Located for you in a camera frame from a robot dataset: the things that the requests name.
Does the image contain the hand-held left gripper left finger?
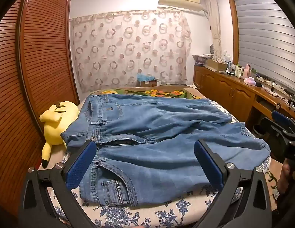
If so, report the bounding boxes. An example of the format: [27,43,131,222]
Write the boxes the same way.
[18,140,98,228]

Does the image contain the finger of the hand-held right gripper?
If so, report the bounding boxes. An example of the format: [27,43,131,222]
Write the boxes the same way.
[271,110,295,133]
[262,117,289,145]

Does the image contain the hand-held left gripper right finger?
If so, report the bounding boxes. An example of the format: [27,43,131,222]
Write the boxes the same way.
[194,139,273,228]

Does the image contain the blue denim pants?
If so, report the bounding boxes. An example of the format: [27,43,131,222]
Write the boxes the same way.
[60,94,272,207]

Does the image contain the person's right hand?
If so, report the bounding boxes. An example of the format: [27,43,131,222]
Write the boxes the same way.
[278,159,293,195]

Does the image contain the grey waste bin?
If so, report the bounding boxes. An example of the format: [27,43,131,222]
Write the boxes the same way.
[253,123,267,137]

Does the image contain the white power strip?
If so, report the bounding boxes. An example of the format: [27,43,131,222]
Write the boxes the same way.
[257,76,285,91]

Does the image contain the yellow plush toy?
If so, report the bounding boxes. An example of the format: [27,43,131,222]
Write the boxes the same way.
[39,100,79,169]

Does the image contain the wooden sideboard cabinet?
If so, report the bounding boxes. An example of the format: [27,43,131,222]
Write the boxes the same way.
[193,64,295,133]

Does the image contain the blue floral bed sheet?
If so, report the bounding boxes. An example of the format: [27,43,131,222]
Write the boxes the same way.
[38,100,281,228]

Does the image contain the open cardboard tray box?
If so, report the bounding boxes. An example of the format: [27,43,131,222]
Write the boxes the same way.
[206,59,227,71]

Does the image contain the flower patterned blanket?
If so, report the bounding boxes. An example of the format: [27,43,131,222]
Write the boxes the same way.
[90,87,207,100]

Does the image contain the patterned fabric bundle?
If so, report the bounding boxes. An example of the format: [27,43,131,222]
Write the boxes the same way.
[193,53,213,66]

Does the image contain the blue plastic bag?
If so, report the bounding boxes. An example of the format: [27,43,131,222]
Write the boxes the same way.
[137,72,157,82]

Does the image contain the beige tied curtain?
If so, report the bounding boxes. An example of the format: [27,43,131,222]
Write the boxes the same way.
[205,0,223,59]

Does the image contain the wooden louvered wardrobe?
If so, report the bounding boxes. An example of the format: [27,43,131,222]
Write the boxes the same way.
[0,0,80,219]

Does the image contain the circle patterned sheer curtain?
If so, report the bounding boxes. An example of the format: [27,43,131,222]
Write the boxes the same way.
[69,10,192,94]

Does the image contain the wooden window frame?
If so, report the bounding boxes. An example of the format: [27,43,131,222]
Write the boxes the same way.
[227,0,269,64]

